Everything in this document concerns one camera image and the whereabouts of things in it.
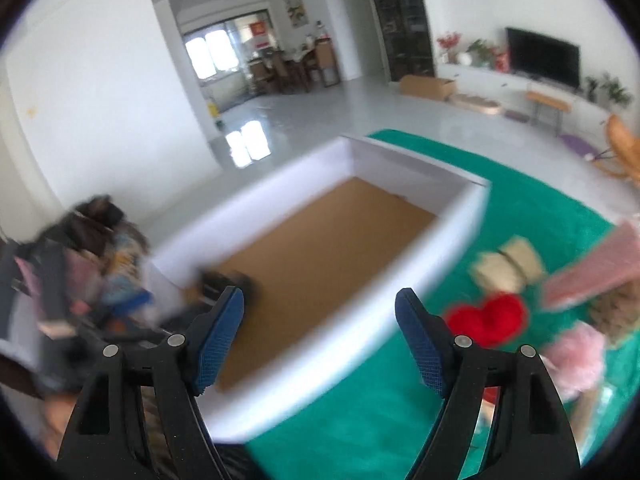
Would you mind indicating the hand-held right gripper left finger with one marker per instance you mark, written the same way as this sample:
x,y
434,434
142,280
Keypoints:
x,y
220,340

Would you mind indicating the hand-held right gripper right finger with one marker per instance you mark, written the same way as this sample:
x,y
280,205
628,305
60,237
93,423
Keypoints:
x,y
420,340

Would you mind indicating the white cardboard box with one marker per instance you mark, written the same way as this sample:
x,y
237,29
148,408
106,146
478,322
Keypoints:
x,y
450,240

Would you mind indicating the pink mesh bath pouf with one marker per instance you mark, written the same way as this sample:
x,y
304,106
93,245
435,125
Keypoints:
x,y
575,360

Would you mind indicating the red heart plush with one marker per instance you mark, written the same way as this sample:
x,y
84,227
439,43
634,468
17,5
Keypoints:
x,y
492,317

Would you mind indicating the green tablecloth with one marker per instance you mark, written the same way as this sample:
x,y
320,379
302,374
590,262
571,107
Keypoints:
x,y
540,200

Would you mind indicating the clear bag of biscuits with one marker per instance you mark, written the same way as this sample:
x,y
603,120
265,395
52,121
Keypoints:
x,y
617,312

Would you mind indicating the yellow floor sign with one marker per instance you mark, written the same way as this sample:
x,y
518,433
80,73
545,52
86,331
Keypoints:
x,y
213,111

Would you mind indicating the beige oval pet bed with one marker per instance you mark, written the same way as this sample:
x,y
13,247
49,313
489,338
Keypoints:
x,y
477,104

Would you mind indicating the purple floor mat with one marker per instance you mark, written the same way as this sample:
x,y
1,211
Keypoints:
x,y
577,144

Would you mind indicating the brown cardboard box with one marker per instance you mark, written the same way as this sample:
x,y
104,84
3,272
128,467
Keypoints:
x,y
425,87

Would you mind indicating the white television cabinet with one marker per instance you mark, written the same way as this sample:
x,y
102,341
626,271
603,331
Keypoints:
x,y
480,77

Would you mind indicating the wooden bench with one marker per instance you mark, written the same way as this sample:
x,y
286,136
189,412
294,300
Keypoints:
x,y
547,102

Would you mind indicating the orange lounge chair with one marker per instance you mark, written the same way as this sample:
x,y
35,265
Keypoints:
x,y
620,145

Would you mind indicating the window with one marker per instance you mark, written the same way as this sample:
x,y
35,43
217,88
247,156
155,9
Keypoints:
x,y
210,52

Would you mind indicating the dining table with chairs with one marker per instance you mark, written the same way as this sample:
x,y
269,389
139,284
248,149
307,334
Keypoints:
x,y
290,67

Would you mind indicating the green potted plant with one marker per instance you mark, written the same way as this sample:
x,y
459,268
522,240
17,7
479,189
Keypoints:
x,y
481,51

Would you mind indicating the red flower bouquet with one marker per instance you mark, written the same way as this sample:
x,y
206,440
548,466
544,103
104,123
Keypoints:
x,y
448,42

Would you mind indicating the red window sign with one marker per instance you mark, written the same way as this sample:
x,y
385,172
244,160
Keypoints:
x,y
260,35

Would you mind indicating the black television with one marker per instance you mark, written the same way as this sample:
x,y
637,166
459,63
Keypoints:
x,y
542,57

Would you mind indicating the leafy potted plant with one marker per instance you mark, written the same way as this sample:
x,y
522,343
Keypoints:
x,y
612,90

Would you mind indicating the dark display cabinet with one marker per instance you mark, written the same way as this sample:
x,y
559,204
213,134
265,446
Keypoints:
x,y
400,20

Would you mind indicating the wall painting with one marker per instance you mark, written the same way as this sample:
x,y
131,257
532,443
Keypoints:
x,y
295,9

